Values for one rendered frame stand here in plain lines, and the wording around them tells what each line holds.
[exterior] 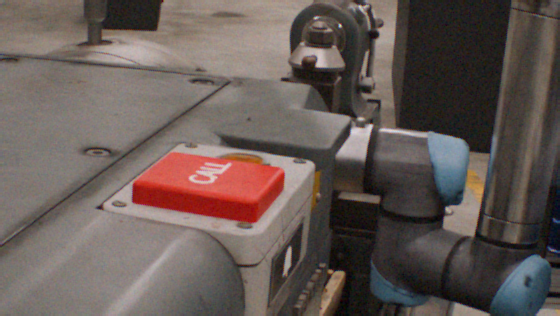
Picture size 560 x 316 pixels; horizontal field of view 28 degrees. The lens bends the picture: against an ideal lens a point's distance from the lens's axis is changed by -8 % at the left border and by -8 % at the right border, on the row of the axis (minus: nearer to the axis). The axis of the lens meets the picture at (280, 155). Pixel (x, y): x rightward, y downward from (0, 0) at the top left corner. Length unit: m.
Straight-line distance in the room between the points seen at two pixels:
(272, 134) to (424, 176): 0.57
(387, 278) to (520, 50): 0.30
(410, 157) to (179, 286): 0.80
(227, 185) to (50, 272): 0.12
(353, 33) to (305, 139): 1.47
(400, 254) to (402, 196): 0.06
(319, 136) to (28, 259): 0.28
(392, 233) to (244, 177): 0.72
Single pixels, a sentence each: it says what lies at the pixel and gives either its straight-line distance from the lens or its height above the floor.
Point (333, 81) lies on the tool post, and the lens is 1.63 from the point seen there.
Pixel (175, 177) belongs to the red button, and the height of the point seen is 1.27.
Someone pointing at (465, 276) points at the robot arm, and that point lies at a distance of 1.23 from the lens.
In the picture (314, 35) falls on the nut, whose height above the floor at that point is 1.17.
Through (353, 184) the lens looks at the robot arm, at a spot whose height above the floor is 1.07.
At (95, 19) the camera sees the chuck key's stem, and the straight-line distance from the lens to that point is 1.05.
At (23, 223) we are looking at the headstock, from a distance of 0.51.
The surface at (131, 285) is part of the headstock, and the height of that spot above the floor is 1.25.
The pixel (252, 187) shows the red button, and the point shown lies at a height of 1.27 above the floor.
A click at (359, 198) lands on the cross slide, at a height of 0.96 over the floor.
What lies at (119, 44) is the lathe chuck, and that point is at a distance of 1.05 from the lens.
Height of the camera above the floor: 1.42
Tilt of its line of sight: 15 degrees down
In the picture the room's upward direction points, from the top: 5 degrees clockwise
